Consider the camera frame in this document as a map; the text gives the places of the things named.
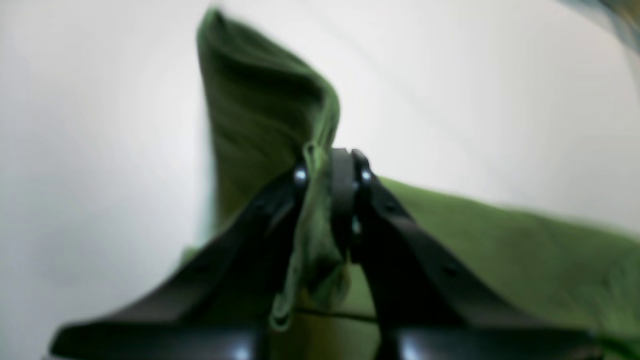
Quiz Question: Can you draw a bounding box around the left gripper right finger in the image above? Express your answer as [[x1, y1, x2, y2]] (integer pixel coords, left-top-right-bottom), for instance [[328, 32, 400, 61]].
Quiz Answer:
[[331, 148, 603, 360]]

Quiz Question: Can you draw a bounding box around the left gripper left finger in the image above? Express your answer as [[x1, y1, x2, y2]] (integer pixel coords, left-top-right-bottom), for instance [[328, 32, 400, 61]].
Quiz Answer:
[[49, 163, 309, 360]]

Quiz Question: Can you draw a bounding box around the green t-shirt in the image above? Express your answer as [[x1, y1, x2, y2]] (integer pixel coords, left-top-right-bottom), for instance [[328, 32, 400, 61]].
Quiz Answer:
[[196, 9, 639, 360]]

